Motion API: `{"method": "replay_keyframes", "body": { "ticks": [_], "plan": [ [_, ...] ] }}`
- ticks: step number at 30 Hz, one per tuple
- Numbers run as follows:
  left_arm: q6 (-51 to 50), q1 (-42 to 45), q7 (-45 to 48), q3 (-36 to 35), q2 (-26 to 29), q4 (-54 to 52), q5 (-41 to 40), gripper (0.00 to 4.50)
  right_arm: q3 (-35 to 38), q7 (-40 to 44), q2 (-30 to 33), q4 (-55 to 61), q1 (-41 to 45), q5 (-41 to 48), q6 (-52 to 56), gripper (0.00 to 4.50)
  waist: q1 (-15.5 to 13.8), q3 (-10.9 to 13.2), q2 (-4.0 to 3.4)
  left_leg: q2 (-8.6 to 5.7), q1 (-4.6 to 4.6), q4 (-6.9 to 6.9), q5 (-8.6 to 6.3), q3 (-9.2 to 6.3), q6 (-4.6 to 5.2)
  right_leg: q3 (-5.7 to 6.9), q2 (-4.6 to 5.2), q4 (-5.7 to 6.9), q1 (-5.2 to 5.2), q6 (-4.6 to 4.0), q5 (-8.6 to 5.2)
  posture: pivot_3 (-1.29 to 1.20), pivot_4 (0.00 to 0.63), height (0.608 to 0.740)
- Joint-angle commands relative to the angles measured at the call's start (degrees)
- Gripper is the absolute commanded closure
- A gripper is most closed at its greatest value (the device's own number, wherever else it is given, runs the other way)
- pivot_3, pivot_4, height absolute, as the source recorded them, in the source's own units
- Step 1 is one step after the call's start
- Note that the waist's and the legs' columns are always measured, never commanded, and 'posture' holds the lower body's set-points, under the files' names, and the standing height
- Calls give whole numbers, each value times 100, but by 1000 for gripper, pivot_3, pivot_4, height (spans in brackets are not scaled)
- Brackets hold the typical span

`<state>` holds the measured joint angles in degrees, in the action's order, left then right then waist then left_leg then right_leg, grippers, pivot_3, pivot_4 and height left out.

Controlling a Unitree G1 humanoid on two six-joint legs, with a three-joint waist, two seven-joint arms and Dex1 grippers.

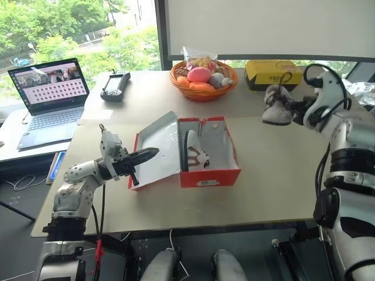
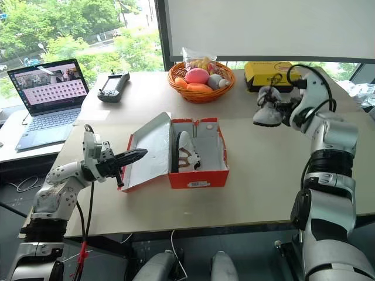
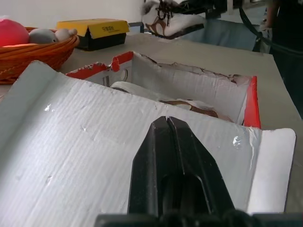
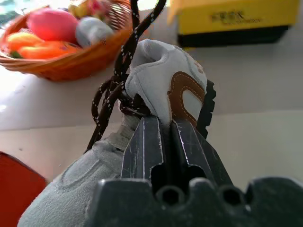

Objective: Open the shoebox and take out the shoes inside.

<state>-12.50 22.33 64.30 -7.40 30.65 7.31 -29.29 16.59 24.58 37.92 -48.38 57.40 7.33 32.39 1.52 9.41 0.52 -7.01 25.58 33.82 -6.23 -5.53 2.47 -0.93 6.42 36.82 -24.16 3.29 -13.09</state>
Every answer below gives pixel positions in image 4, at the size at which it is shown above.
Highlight pink toy fruit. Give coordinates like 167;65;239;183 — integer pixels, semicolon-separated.
26;7;79;44

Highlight orange toy carrot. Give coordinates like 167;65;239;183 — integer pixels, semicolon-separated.
18;40;81;60

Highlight woven orange wicker basket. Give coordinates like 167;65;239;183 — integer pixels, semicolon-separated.
0;0;134;82

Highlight grey toy fruit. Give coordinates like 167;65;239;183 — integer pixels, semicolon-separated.
75;17;115;47

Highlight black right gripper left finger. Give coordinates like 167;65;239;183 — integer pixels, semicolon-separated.
120;116;166;183

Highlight grey suede shoe brown laces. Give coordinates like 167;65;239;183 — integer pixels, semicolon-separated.
17;0;216;227

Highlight yellow toy fruit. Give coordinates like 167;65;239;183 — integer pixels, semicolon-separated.
68;0;112;19

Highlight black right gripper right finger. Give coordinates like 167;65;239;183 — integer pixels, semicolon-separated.
170;118;234;187

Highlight orange toy fruit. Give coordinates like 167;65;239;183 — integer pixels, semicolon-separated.
6;32;45;52

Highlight red box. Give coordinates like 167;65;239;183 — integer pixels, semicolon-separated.
0;151;47;227

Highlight yellow and black box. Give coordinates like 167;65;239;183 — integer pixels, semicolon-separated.
167;0;301;48

